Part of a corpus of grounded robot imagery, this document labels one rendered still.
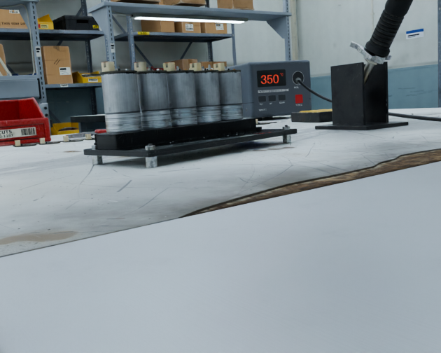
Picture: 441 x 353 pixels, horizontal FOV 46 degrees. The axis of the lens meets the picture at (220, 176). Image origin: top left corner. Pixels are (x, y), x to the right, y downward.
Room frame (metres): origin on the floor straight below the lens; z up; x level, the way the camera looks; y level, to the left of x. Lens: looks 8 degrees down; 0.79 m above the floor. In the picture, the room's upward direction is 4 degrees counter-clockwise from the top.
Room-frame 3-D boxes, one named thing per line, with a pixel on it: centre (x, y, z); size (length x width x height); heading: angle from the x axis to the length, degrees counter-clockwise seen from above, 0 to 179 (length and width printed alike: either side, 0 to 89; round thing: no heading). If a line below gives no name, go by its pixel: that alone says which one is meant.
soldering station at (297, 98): (0.94, -0.08, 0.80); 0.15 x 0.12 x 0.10; 21
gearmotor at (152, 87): (0.38, 0.05, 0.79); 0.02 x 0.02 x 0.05
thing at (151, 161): (0.39, 0.01, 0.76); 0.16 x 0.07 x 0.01; 137
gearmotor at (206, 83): (0.43, 0.01, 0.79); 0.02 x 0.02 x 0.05
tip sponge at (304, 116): (0.74, -0.15, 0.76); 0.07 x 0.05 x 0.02; 22
